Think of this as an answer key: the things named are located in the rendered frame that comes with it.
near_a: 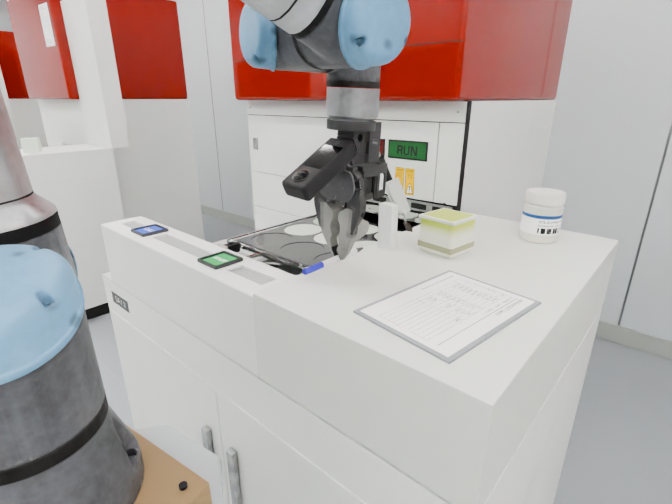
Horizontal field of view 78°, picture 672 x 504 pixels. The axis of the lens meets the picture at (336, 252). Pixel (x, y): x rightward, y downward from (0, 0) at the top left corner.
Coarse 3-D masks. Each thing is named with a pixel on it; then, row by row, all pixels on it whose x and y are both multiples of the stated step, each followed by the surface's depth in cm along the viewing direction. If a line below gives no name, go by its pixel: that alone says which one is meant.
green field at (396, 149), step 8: (392, 144) 110; (400, 144) 108; (408, 144) 107; (416, 144) 105; (424, 144) 104; (392, 152) 110; (400, 152) 109; (408, 152) 107; (416, 152) 106; (424, 152) 104
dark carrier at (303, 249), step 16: (288, 224) 114; (240, 240) 102; (256, 240) 102; (272, 240) 102; (288, 240) 102; (304, 240) 102; (368, 240) 102; (288, 256) 91; (304, 256) 92; (320, 256) 92
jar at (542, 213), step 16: (528, 192) 79; (544, 192) 78; (560, 192) 78; (528, 208) 79; (544, 208) 77; (560, 208) 77; (528, 224) 80; (544, 224) 78; (560, 224) 79; (528, 240) 80; (544, 240) 79
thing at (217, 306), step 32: (128, 224) 95; (160, 224) 93; (128, 256) 87; (160, 256) 77; (192, 256) 74; (128, 288) 92; (160, 288) 81; (192, 288) 72; (224, 288) 64; (256, 288) 62; (192, 320) 75; (224, 320) 67; (224, 352) 70; (256, 352) 63
